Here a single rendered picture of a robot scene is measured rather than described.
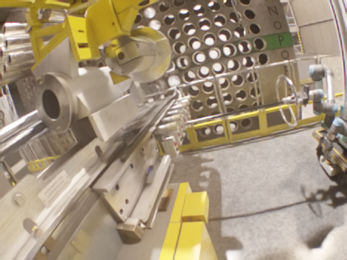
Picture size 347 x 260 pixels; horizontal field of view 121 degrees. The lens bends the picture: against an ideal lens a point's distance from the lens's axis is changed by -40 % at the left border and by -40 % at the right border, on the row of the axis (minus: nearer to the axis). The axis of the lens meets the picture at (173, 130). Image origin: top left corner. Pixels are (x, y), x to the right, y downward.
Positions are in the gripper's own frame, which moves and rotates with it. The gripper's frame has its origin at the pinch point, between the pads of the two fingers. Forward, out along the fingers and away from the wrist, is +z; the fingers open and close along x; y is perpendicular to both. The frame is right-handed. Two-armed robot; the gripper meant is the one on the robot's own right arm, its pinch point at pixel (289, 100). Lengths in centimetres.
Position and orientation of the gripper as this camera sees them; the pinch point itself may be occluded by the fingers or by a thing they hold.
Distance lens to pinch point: 129.8
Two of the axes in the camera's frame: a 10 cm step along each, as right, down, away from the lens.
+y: 3.4, 8.2, 4.6
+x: 1.7, -5.3, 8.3
